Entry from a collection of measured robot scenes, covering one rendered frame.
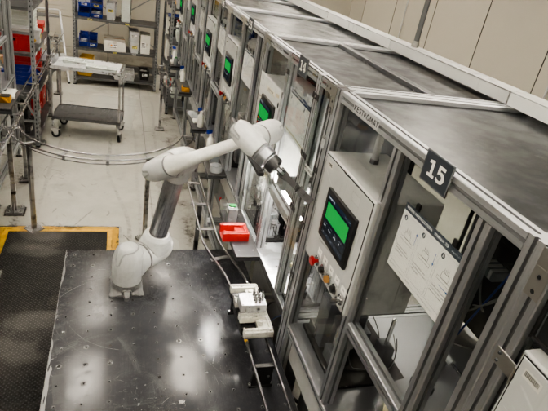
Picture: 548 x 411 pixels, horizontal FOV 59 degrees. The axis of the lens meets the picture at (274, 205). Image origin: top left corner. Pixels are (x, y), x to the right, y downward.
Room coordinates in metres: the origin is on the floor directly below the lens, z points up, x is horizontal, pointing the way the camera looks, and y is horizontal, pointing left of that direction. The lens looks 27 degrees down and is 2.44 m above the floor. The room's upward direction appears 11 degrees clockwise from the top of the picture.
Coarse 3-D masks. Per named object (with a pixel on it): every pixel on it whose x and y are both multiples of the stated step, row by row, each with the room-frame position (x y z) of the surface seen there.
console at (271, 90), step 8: (264, 72) 2.79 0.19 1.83; (264, 80) 2.73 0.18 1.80; (272, 80) 2.68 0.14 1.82; (264, 88) 2.71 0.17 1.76; (272, 88) 2.57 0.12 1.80; (280, 88) 2.48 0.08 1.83; (264, 96) 2.65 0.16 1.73; (272, 96) 2.55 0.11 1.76; (280, 96) 2.43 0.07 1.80; (272, 104) 2.52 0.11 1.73; (280, 104) 2.42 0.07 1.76; (256, 112) 2.79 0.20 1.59; (272, 112) 2.47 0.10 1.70; (280, 112) 2.42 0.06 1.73; (256, 120) 2.76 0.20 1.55
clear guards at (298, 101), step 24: (312, 72) 2.12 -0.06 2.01; (288, 96) 2.35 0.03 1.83; (288, 120) 2.29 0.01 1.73; (288, 144) 2.23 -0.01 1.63; (312, 144) 1.96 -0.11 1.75; (288, 168) 2.18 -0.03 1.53; (312, 168) 1.91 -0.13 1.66; (288, 192) 2.12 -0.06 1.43; (288, 216) 2.06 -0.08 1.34; (288, 240) 2.00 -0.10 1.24; (288, 264) 1.94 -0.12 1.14
